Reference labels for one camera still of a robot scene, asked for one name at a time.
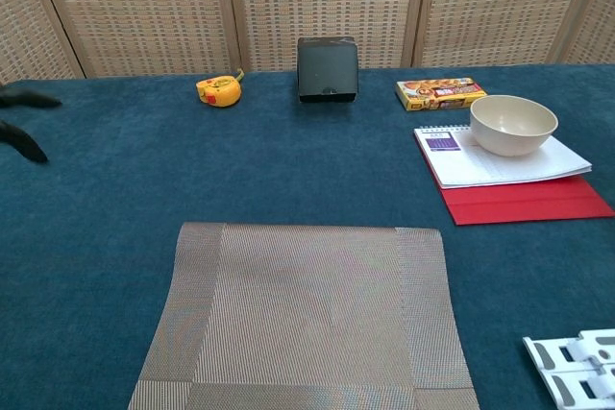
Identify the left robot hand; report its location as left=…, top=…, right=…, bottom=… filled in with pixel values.
left=0, top=83, right=63, bottom=164

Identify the grey-brown woven placemat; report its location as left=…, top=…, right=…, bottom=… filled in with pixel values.
left=127, top=221, right=481, bottom=410

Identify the cream white bowl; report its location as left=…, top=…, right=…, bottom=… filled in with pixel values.
left=469, top=94, right=560, bottom=157

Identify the red folder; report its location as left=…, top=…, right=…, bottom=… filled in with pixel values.
left=415, top=140, right=615, bottom=227

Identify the blue tablecloth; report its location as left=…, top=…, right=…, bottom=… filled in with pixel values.
left=0, top=62, right=615, bottom=410

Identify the yellow tape measure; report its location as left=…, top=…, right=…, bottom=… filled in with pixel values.
left=195, top=68, right=246, bottom=108

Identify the black cardboard box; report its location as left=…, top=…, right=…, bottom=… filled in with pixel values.
left=295, top=36, right=359, bottom=106

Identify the yellow curry food box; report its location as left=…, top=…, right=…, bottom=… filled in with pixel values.
left=395, top=76, right=490, bottom=112

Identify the white spiral notepad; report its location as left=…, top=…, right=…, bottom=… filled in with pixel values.
left=413, top=124, right=594, bottom=190

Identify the white folding laptop stand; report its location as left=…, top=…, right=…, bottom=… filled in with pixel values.
left=522, top=327, right=615, bottom=410

